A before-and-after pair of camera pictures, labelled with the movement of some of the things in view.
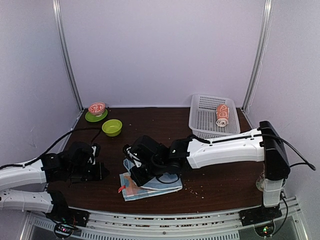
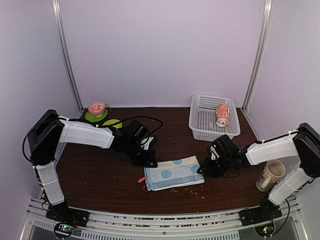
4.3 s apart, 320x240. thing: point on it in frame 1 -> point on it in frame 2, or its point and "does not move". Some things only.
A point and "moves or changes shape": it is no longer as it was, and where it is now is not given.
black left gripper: [98, 176] -> [146, 161]
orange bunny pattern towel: [222, 115] does not move
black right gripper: [139, 180] -> [207, 169]
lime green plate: [91, 117] does not move
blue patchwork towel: [164, 183] moves or changes shape
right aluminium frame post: [267, 17] does not move
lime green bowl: [112, 127] does not move
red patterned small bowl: [97, 108] does not move
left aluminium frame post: [56, 7] does not move
